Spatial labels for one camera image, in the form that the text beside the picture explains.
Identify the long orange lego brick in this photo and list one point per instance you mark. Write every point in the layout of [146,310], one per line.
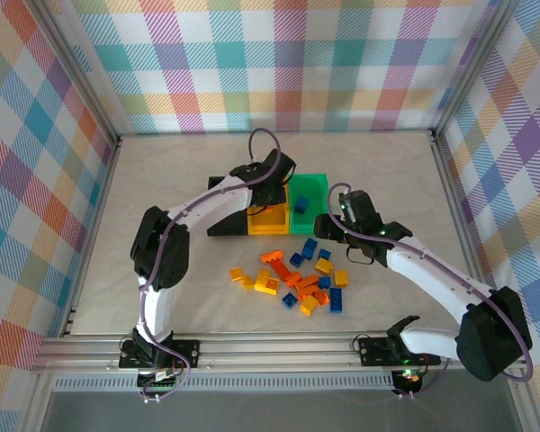
[281,271]

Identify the long blue lego brick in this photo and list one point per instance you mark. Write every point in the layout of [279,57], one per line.
[336,299]

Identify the long yellow lego brick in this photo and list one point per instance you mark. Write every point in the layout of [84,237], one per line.
[268,287]

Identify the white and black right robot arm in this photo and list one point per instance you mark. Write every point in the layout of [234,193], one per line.
[432,279]

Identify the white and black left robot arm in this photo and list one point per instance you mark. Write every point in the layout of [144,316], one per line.
[159,308]

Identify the yellow plastic container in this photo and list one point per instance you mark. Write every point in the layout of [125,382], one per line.
[267,220]

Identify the black plastic container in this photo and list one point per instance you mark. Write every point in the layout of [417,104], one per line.
[231,227]

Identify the green plastic container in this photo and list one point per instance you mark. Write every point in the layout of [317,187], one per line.
[312,189]

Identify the small orange circuit board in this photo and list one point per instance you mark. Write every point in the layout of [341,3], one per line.
[409,377]

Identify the green terminal circuit board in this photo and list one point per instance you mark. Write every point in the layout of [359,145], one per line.
[162,382]

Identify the aluminium side rail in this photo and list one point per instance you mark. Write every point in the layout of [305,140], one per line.
[451,180]
[109,171]

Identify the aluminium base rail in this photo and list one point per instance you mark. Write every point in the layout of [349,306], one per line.
[274,351]

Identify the aluminium frame post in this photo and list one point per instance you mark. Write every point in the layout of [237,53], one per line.
[471,67]
[81,67]

